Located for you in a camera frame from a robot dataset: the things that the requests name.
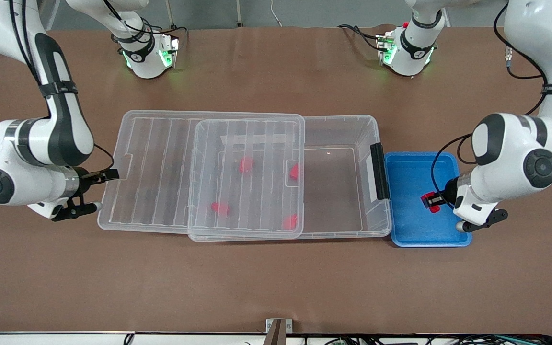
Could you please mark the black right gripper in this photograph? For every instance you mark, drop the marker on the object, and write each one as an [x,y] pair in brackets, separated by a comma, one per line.
[87,180]

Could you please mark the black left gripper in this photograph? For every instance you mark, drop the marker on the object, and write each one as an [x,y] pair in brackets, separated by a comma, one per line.
[449,195]

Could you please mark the red block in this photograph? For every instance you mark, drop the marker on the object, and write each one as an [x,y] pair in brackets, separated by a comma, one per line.
[246,164]
[219,208]
[431,201]
[290,221]
[295,171]

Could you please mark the clear ribbed plastic lid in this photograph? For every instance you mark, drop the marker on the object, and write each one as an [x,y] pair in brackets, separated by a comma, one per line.
[156,167]

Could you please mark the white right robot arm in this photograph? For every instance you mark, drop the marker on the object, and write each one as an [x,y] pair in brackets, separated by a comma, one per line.
[63,124]

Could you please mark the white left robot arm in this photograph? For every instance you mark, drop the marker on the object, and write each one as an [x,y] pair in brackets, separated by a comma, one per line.
[511,158]

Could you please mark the black box latch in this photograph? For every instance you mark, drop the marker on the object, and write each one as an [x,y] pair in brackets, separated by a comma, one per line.
[379,167]

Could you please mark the clear plastic storage box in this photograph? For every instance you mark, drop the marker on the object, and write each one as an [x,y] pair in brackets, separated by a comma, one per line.
[333,191]

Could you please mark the blue plastic tray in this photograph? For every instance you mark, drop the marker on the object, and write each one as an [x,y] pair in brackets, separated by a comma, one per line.
[410,225]

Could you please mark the metal stand leg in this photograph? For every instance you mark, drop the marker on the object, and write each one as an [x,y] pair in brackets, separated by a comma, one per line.
[169,14]
[239,13]

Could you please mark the metal bracket with brown post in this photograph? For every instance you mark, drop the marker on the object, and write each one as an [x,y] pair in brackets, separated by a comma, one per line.
[278,335]

